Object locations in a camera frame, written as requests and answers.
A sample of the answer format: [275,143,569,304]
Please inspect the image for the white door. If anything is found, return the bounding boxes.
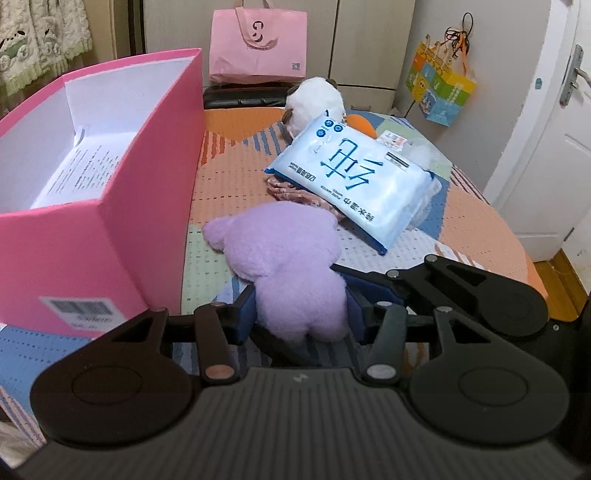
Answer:
[482,0,591,264]

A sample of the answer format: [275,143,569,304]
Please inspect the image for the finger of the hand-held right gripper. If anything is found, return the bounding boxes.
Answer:
[331,254,468,306]

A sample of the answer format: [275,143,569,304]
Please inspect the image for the colourful paper gift bag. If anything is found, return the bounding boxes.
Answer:
[405,13,477,127]

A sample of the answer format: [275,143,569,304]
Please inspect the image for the blue white wet wipes packet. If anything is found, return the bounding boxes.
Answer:
[264,110,443,256]

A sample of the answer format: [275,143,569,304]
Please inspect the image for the beige wooden wardrobe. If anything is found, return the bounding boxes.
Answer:
[111,0,416,112]

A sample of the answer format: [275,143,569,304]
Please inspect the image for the cream fleece pajamas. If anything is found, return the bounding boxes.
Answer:
[0,0,95,96]

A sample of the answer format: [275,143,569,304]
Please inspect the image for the black suitcase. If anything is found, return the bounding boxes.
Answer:
[203,82,301,110]

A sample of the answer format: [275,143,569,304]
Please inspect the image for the pink tote bag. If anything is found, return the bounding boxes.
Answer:
[209,0,308,85]

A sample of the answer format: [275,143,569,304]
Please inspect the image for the white printed paper sheet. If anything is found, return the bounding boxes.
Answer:
[30,124,140,209]

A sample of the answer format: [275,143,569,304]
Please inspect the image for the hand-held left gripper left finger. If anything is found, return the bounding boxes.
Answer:
[115,286,257,385]

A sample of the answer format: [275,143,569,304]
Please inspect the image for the white brown plush toy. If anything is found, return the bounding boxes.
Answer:
[283,76,346,140]

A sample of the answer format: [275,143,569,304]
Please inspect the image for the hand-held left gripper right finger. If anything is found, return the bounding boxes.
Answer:
[350,294,498,385]

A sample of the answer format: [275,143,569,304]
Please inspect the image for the purple plush toy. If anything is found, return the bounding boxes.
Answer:
[203,200,348,343]

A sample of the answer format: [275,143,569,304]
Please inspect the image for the floral fabric pouch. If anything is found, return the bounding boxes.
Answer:
[264,173,352,228]

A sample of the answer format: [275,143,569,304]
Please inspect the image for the patterned bed sheet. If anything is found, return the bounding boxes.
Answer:
[0,106,548,428]

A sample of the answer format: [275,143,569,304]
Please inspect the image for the pink cardboard box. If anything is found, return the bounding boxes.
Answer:
[0,47,205,340]

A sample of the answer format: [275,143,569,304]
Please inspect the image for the metal door handle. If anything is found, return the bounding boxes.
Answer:
[560,44,585,106]

